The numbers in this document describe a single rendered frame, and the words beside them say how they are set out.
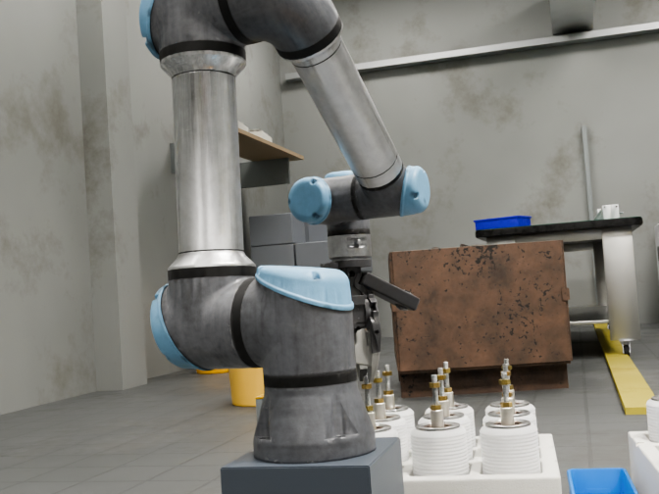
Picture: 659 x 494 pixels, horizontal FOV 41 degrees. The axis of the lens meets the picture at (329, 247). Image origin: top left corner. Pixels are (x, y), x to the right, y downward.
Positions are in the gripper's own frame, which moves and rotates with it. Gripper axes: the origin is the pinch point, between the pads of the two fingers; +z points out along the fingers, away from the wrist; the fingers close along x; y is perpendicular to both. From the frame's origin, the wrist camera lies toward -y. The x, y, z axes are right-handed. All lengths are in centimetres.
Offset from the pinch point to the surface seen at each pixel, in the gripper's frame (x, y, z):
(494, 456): 15.2, -14.6, 13.9
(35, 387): -345, 38, 25
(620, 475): 3, -49, 24
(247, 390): -242, -47, 27
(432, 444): 10.2, -6.1, 11.6
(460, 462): 11.1, -10.5, 15.0
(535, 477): 21.6, -17.9, 16.8
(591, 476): 0, -45, 24
